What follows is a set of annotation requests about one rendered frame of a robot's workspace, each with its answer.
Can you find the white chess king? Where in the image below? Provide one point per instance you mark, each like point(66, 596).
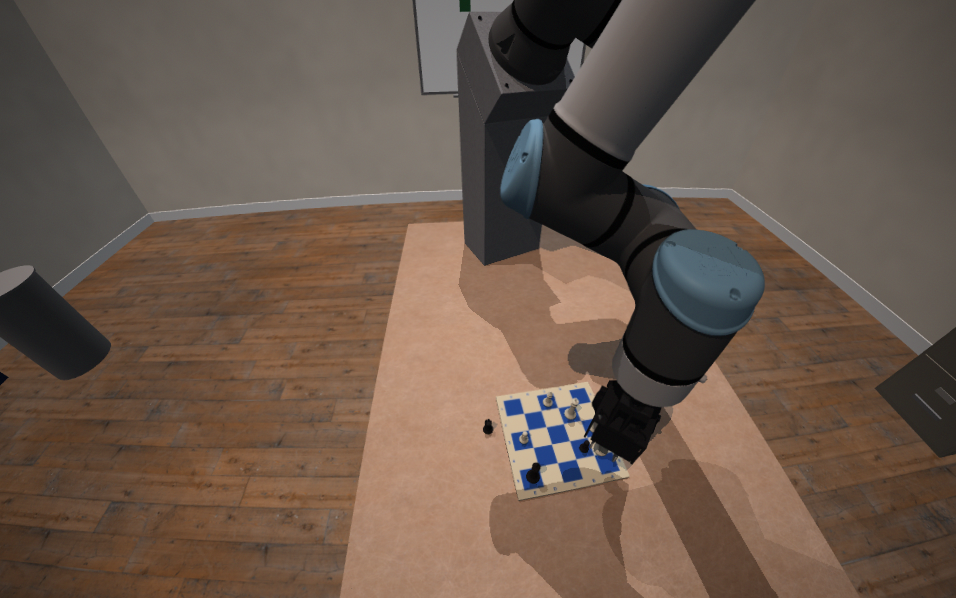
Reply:
point(570, 412)

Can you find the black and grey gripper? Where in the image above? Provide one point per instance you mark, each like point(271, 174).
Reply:
point(630, 440)

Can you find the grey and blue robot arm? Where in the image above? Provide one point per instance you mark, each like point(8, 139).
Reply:
point(700, 288)

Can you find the blue and cream chessboard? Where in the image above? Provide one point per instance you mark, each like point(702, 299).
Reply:
point(553, 441)

